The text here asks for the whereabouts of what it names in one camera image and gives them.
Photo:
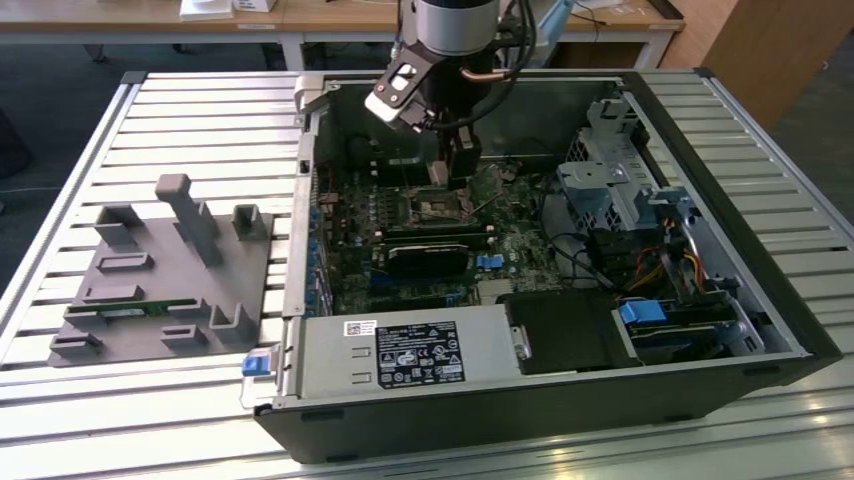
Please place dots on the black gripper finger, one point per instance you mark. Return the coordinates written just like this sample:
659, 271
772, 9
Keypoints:
465, 160

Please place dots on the small CPU plate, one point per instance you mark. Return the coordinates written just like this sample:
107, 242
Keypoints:
439, 175

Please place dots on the CPU socket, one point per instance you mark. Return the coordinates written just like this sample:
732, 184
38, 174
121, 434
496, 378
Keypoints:
433, 207

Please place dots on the black RAM slot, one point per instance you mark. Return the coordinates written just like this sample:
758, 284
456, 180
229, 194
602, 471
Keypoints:
433, 231
433, 239

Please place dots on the silver metal drive cage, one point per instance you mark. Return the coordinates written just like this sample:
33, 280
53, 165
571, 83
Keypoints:
587, 175

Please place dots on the green motherboard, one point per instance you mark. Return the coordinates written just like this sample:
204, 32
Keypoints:
527, 250

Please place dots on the blue board connector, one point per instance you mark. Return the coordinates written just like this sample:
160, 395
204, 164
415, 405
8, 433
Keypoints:
488, 262

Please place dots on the black graphics card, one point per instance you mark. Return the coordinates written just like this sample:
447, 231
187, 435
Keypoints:
427, 260

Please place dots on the wooden desk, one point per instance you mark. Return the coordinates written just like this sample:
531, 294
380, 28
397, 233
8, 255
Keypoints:
320, 22

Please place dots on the silver chipset heat sink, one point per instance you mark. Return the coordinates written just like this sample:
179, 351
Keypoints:
499, 290

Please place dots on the white box with dark label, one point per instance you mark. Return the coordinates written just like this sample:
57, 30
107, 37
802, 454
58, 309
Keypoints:
256, 5

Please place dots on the black plastic shroud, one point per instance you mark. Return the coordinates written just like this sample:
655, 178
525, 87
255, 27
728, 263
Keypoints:
567, 330

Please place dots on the blue disk carrier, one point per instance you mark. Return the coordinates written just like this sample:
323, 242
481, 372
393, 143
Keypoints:
640, 312

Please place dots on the silver power supply unit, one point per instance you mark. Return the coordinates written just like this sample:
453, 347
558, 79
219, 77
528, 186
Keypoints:
320, 360

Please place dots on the wooden cabinet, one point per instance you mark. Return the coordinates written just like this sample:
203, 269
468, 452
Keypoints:
767, 50

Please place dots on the grey parts rack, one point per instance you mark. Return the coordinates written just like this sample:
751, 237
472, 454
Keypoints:
167, 280

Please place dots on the blue plastic latch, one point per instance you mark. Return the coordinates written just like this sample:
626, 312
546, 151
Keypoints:
256, 365

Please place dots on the black open PC case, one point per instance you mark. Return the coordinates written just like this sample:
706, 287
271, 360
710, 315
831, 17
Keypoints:
534, 425

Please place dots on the green RAM stick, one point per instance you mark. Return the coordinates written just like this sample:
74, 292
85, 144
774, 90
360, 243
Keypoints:
156, 306

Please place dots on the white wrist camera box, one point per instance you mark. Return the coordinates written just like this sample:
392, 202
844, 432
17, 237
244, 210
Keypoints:
393, 87

